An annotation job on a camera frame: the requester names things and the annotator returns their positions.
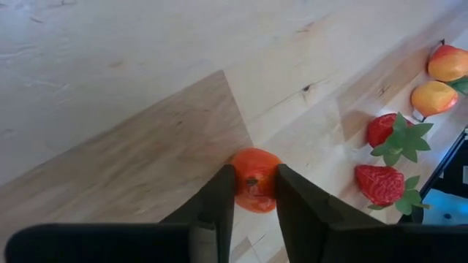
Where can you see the small orange toy fruit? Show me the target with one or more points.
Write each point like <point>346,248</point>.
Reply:
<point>256,164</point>
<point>433,98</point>
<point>448,64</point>

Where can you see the black metal table frame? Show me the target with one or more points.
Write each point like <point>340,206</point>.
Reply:
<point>453,171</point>

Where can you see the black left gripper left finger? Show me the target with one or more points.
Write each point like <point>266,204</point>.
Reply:
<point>215,208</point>

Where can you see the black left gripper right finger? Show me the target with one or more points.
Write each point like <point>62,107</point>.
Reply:
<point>307,212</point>

